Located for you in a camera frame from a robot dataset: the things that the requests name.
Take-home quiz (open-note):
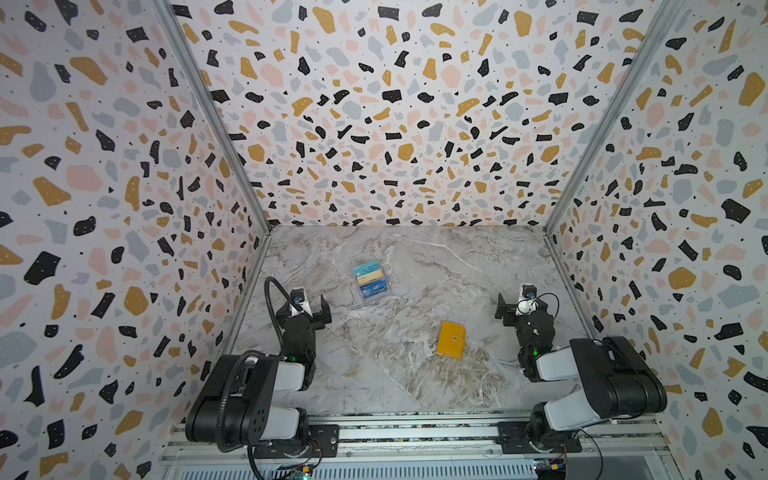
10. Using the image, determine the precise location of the yellow card holder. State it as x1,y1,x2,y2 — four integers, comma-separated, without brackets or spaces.
436,321,466,360

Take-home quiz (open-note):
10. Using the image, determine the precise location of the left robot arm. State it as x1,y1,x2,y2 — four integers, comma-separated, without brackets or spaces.
184,289,332,458

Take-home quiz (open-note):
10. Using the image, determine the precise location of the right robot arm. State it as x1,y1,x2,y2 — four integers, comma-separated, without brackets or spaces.
495,284,667,454

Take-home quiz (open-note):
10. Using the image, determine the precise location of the white ventilation grille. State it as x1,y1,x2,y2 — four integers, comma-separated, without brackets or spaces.
173,459,538,479

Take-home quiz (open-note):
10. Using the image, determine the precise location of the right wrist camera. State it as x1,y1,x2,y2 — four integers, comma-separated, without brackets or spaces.
516,284,538,316

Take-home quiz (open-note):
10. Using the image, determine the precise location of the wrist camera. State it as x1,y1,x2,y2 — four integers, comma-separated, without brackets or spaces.
290,287,312,315
516,284,538,316

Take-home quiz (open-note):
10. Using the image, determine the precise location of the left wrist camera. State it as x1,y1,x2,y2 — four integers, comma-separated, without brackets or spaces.
290,287,312,315

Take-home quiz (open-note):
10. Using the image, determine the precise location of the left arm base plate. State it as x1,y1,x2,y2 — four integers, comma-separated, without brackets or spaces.
253,424,340,462

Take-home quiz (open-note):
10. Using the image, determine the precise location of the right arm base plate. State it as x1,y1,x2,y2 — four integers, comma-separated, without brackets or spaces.
495,421,582,454

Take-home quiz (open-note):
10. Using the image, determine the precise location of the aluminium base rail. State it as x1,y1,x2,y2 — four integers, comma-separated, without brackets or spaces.
157,410,673,475

